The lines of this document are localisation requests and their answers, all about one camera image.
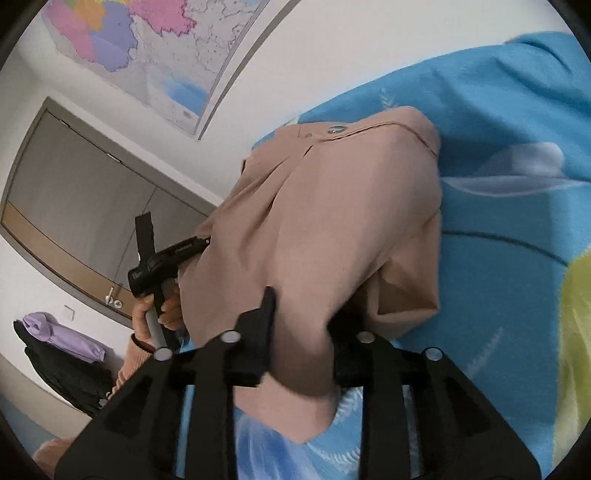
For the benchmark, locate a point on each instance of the blue floral bed sheet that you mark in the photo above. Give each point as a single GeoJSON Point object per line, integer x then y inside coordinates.
{"type": "Point", "coordinates": [514, 260]}

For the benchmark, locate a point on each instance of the white light switch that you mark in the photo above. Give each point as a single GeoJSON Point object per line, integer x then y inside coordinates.
{"type": "Point", "coordinates": [68, 313]}

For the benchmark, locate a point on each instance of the pink coat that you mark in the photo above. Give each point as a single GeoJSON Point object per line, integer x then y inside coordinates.
{"type": "Point", "coordinates": [323, 213]}

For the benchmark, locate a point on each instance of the silver door handle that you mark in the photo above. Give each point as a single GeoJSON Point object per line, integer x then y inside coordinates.
{"type": "Point", "coordinates": [111, 301]}

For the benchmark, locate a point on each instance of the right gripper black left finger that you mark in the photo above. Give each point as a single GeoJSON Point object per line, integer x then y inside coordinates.
{"type": "Point", "coordinates": [173, 419]}

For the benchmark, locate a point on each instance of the black bag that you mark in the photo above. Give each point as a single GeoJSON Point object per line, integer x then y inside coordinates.
{"type": "Point", "coordinates": [84, 385]}

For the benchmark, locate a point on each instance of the colourful wall map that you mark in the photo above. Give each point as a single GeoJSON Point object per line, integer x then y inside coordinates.
{"type": "Point", "coordinates": [178, 57]}

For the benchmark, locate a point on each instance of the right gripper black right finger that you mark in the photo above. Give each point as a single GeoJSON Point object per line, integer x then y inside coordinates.
{"type": "Point", "coordinates": [424, 398]}

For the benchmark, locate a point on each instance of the person's left hand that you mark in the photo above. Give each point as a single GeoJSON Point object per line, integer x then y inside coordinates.
{"type": "Point", "coordinates": [170, 317]}

